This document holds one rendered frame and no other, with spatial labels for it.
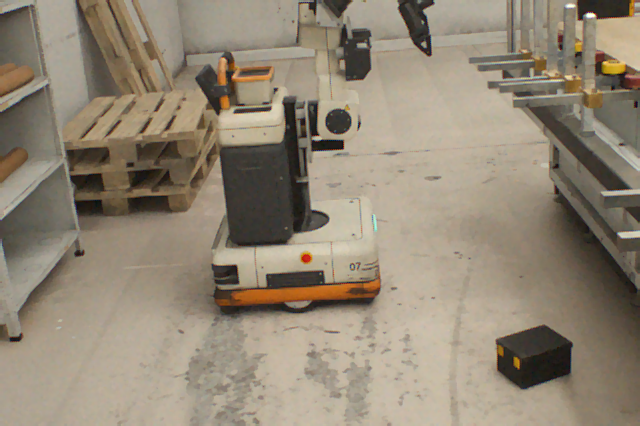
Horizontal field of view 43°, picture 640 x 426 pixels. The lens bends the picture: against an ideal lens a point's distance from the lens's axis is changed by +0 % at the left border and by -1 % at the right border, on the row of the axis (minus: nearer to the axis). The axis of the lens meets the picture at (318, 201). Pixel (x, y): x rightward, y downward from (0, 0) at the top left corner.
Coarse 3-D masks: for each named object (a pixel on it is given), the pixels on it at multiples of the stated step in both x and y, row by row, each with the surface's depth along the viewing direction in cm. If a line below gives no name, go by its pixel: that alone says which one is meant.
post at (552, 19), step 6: (552, 0) 319; (558, 0) 319; (552, 6) 320; (558, 6) 320; (552, 12) 320; (558, 12) 320; (552, 18) 321; (552, 24) 322; (552, 30) 323; (552, 36) 323; (552, 42) 324; (552, 48) 325; (552, 54) 326; (552, 60) 326; (552, 66) 327; (552, 90) 330
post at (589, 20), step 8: (584, 16) 273; (592, 16) 272; (584, 24) 274; (592, 24) 273; (584, 32) 275; (592, 32) 273; (584, 40) 275; (592, 40) 274; (584, 48) 276; (592, 48) 275; (584, 56) 277; (592, 56) 276; (584, 64) 277; (592, 64) 277; (584, 72) 278; (592, 72) 278; (584, 80) 279; (592, 80) 279; (584, 88) 280; (592, 88) 280; (584, 112) 282; (592, 112) 282; (584, 120) 283; (592, 120) 283; (584, 128) 284; (592, 128) 284
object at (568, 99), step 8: (544, 96) 279; (552, 96) 278; (560, 96) 277; (568, 96) 277; (576, 96) 277; (584, 96) 277; (608, 96) 277; (616, 96) 277; (624, 96) 277; (632, 96) 276; (520, 104) 278; (528, 104) 278; (536, 104) 278; (544, 104) 278; (552, 104) 278; (560, 104) 278; (568, 104) 278
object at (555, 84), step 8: (544, 80) 303; (552, 80) 302; (560, 80) 301; (600, 80) 300; (608, 80) 300; (616, 80) 300; (504, 88) 302; (512, 88) 302; (520, 88) 302; (528, 88) 301; (536, 88) 301; (544, 88) 301; (552, 88) 301; (560, 88) 301
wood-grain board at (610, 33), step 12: (576, 24) 396; (600, 24) 391; (612, 24) 388; (624, 24) 385; (636, 24) 382; (576, 36) 363; (600, 36) 358; (612, 36) 356; (624, 36) 354; (636, 36) 351; (600, 48) 331; (612, 48) 329; (624, 48) 327; (636, 48) 325; (624, 60) 304; (636, 60) 303; (636, 72) 288
